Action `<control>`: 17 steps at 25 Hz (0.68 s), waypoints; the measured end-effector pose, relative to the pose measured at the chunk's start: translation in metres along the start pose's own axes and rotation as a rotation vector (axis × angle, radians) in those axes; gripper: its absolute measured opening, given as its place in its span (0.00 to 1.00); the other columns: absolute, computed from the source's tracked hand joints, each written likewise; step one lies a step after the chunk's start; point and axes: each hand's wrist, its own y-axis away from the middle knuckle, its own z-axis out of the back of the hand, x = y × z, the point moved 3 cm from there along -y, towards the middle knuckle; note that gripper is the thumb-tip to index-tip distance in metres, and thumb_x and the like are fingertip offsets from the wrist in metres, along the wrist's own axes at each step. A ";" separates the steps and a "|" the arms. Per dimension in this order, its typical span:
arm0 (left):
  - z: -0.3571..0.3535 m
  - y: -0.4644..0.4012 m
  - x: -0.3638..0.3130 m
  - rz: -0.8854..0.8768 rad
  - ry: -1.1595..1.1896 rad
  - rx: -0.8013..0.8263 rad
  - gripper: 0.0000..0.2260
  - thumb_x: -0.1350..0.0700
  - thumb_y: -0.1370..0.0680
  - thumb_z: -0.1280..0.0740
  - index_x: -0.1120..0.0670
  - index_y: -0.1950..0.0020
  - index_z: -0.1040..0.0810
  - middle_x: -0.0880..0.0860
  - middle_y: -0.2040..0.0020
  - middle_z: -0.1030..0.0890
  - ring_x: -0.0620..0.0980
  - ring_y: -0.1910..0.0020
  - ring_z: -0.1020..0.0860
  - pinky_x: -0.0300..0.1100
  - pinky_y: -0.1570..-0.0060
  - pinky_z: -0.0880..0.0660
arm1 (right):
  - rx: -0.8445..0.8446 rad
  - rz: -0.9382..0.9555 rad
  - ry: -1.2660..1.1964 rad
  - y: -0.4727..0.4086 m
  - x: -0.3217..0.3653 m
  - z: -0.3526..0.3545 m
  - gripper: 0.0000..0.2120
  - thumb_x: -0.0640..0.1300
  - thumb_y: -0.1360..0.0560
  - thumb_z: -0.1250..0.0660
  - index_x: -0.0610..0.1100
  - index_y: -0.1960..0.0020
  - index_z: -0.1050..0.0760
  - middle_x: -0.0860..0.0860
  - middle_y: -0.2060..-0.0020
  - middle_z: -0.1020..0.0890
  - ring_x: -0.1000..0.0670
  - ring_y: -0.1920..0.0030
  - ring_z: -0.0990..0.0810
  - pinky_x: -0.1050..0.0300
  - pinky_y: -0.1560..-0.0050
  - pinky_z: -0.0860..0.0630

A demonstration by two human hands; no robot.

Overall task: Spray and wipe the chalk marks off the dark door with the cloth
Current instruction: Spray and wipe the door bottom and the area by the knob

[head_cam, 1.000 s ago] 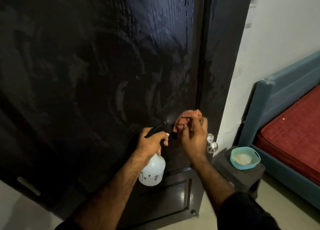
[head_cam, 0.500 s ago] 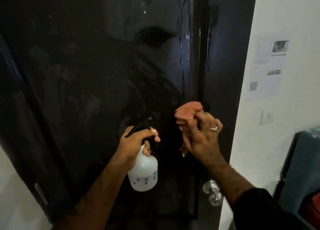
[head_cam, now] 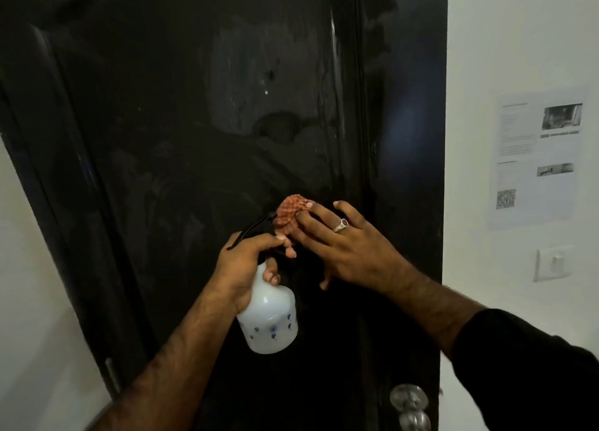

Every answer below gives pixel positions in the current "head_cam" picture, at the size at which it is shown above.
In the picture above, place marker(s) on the person's left hand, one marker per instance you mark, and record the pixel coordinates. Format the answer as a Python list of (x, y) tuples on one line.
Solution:
[(238, 271)]

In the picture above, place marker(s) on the person's right hand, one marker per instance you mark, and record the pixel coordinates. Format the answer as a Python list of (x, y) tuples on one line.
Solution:
[(360, 253)]

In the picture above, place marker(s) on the white spray bottle black trigger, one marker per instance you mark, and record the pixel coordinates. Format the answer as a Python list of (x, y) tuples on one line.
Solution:
[(269, 323)]

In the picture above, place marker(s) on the orange checked cloth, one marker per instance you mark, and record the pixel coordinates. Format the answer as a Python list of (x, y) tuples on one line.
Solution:
[(290, 208)]

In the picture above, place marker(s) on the black wooden door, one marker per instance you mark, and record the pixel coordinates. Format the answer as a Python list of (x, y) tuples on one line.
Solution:
[(234, 94)]

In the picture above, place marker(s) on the person's left forearm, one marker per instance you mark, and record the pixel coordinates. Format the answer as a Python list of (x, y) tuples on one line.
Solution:
[(164, 370)]

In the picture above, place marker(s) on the black right sleeve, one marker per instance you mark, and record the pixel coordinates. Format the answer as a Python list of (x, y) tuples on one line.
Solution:
[(529, 374)]

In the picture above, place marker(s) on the white single wall switch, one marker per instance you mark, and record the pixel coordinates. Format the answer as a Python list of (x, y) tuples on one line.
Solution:
[(554, 263)]

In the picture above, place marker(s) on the printed wall notice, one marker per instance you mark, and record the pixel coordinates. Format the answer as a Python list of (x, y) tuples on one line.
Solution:
[(538, 173)]

